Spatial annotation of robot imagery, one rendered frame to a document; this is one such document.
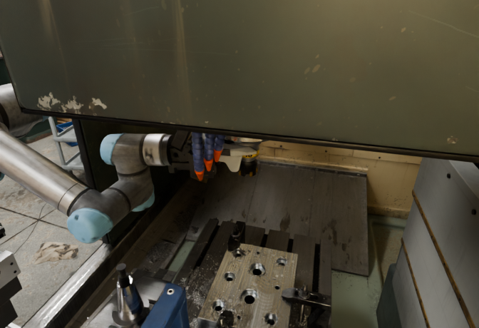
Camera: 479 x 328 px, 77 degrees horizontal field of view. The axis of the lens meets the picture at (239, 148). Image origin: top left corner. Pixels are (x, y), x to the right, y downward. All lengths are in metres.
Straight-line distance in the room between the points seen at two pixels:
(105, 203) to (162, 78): 0.44
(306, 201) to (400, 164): 0.54
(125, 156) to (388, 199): 1.53
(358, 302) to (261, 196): 0.68
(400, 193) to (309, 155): 0.54
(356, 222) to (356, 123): 1.40
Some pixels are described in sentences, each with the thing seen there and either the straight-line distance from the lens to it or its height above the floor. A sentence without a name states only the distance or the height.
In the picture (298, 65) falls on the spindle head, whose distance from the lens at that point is 0.26.
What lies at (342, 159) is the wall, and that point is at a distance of 1.77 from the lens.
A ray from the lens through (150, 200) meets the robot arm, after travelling 0.79.
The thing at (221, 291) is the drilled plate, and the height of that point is 0.99.
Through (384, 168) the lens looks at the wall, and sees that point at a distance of 1.82.
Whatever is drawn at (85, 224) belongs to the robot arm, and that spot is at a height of 1.33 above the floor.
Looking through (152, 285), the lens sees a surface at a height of 1.22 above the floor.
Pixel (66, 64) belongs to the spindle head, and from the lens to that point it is 0.37.
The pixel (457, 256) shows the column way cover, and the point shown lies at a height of 1.29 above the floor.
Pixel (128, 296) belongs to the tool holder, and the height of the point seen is 1.27.
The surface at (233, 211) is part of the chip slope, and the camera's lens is 1.66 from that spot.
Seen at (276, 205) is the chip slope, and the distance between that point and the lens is 1.66.
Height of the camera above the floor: 1.71
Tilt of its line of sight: 25 degrees down
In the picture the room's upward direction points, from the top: straight up
